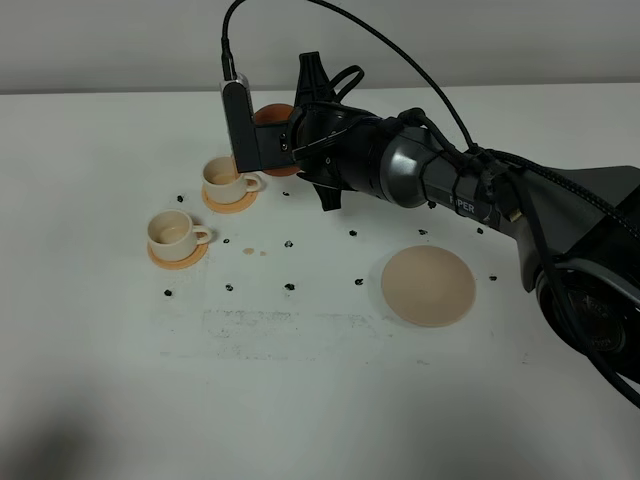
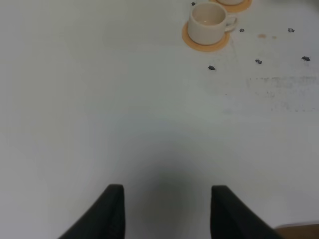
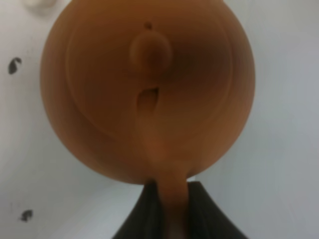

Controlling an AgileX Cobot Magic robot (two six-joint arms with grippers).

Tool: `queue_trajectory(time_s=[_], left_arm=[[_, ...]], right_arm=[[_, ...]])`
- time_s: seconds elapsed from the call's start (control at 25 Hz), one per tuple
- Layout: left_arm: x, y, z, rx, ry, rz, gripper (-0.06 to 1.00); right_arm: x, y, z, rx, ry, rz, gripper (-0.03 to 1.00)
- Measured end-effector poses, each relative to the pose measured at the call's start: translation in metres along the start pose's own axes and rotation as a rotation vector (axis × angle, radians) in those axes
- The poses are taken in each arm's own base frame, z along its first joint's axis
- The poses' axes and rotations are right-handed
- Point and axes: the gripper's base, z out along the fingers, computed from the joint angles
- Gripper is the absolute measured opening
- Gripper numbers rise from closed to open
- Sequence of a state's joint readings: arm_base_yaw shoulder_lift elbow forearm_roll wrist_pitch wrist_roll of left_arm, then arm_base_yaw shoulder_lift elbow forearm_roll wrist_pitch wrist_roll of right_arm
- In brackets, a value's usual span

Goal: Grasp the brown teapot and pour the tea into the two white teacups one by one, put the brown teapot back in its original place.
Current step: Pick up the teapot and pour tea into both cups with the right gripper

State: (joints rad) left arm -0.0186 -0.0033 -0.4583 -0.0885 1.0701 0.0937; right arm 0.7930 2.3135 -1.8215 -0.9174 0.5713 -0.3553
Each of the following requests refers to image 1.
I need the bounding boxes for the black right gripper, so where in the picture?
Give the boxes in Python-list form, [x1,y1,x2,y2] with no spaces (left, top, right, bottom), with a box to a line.
[292,51,388,212]

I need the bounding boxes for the brown clay teapot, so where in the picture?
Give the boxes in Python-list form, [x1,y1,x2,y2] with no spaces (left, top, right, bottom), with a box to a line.
[254,103,300,177]

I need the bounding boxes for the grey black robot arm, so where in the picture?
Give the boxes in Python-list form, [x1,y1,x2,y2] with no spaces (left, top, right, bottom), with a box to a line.
[288,52,639,381]

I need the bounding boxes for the beige round teapot coaster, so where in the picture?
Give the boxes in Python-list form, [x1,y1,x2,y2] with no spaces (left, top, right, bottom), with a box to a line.
[381,245,476,327]

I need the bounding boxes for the orange coaster far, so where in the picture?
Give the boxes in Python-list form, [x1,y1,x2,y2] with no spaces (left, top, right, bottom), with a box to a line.
[201,185,260,215]

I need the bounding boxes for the orange coaster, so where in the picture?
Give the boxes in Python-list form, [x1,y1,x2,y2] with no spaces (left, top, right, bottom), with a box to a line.
[146,243,209,271]
[201,185,260,215]

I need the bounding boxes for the white teacup far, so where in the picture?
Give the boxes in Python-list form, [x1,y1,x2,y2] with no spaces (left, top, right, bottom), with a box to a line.
[202,156,263,205]

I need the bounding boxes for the white teacup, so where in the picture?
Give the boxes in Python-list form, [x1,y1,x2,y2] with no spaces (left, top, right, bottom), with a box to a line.
[147,209,213,261]
[202,156,263,205]

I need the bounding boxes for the orange coaster near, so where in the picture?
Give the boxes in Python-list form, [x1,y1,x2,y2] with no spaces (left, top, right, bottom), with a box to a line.
[146,243,209,271]

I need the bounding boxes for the white teacup near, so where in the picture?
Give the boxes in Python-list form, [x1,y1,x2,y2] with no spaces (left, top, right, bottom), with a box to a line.
[147,209,213,261]

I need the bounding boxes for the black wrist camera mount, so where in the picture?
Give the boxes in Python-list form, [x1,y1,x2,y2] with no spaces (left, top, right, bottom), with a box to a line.
[221,74,296,173]

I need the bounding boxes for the black braided camera cable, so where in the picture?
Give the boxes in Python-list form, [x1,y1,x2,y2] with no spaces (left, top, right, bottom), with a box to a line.
[221,0,640,409]

